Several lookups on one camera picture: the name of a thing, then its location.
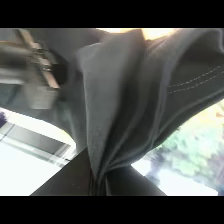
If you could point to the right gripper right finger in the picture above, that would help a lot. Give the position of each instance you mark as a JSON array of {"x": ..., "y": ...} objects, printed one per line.
[{"x": 133, "y": 183}]

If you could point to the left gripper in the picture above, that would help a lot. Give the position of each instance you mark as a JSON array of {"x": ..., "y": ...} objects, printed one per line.
[{"x": 40, "y": 76}]

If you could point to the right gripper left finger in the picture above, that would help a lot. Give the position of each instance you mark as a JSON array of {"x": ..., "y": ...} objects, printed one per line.
[{"x": 71, "y": 180}]

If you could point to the black garment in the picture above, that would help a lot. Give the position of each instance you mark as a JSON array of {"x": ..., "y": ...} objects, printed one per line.
[{"x": 133, "y": 93}]

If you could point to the silver frame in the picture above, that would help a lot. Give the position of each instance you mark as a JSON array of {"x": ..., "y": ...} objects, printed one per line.
[{"x": 43, "y": 151}]

